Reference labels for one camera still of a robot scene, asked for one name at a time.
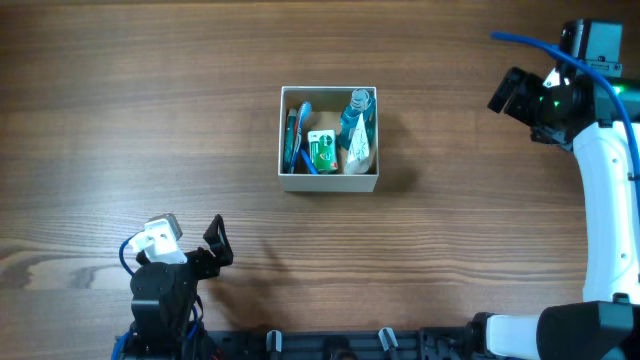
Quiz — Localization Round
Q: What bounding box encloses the blue disposable razor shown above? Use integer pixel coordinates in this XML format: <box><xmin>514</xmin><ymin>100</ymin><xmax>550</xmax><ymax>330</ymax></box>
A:
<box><xmin>300</xmin><ymin>149</ymin><xmax>318</xmax><ymax>175</ymax></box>

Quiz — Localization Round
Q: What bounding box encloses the teal toothpaste tube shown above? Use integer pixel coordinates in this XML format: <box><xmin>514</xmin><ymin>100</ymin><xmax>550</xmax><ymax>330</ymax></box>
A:
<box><xmin>283</xmin><ymin>108</ymin><xmax>297</xmax><ymax>173</ymax></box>

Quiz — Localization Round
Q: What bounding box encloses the green white soap box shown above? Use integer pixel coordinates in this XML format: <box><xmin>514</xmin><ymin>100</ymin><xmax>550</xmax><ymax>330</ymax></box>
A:
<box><xmin>307</xmin><ymin>130</ymin><xmax>338</xmax><ymax>174</ymax></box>

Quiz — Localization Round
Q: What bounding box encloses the blue mouthwash bottle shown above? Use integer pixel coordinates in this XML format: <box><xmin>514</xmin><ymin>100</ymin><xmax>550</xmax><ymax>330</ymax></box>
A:
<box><xmin>338</xmin><ymin>88</ymin><xmax>376</xmax><ymax>150</ymax></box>

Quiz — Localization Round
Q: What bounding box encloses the blue white toothbrush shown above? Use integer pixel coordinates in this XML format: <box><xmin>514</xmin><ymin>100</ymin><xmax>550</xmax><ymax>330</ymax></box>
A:
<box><xmin>289</xmin><ymin>101</ymin><xmax>312</xmax><ymax>174</ymax></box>

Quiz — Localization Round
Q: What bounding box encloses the white lotion tube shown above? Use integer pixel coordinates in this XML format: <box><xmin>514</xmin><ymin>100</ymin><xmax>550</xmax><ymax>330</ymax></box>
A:
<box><xmin>344</xmin><ymin>114</ymin><xmax>370</xmax><ymax>175</ymax></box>

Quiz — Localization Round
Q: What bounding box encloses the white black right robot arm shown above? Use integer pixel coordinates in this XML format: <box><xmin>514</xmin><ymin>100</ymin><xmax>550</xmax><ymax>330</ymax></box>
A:
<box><xmin>479</xmin><ymin>67</ymin><xmax>639</xmax><ymax>359</ymax></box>

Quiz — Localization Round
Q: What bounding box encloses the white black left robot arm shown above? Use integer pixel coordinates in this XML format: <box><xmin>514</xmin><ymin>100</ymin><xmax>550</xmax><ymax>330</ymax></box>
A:
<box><xmin>111</xmin><ymin>213</ymin><xmax>234</xmax><ymax>360</ymax></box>

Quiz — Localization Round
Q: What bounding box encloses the white open cardboard box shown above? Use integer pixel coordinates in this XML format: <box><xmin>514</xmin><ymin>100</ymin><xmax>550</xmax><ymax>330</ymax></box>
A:
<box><xmin>276</xmin><ymin>85</ymin><xmax>380</xmax><ymax>192</ymax></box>

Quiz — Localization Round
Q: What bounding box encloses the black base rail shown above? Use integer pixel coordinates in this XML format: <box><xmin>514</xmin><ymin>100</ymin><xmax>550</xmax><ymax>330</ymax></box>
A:
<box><xmin>112</xmin><ymin>325</ymin><xmax>481</xmax><ymax>360</ymax></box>

